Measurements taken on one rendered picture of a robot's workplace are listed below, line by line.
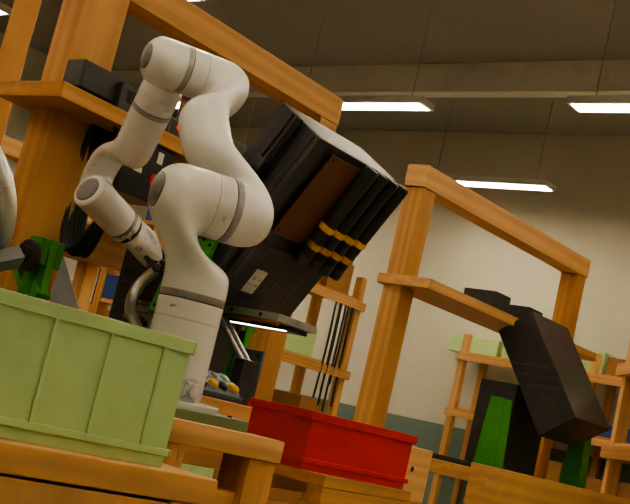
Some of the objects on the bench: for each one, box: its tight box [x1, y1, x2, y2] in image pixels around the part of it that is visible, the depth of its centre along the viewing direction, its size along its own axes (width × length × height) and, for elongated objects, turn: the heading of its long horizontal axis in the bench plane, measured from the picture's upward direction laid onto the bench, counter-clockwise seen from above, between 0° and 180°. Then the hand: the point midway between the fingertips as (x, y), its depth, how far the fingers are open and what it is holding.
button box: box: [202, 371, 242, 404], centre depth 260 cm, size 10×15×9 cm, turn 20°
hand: (162, 263), depth 286 cm, fingers closed on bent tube, 3 cm apart
